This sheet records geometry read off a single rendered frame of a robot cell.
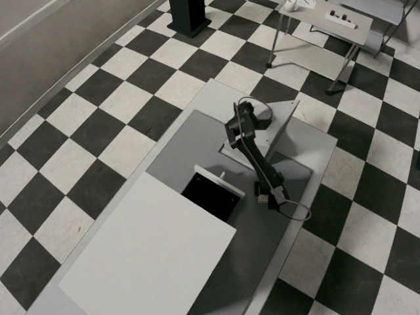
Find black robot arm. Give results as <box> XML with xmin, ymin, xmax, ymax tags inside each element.
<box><xmin>224</xmin><ymin>100</ymin><xmax>290</xmax><ymax>210</ymax></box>

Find white boxy benchtop instrument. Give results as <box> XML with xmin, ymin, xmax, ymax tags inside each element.
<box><xmin>58</xmin><ymin>165</ymin><xmax>245</xmax><ymax>315</ymax></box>

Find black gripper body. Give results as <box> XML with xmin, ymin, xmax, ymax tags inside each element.
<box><xmin>254</xmin><ymin>181</ymin><xmax>264</xmax><ymax>195</ymax></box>

